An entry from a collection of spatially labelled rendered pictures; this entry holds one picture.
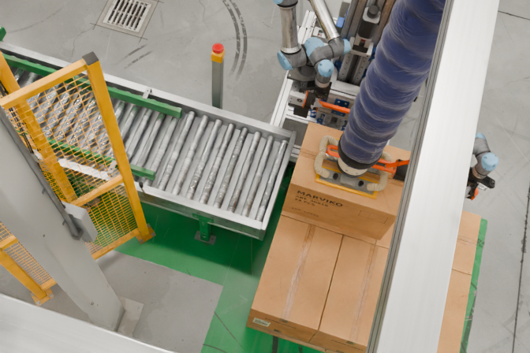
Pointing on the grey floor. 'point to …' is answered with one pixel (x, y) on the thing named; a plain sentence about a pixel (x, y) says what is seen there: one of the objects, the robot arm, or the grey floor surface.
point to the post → (218, 79)
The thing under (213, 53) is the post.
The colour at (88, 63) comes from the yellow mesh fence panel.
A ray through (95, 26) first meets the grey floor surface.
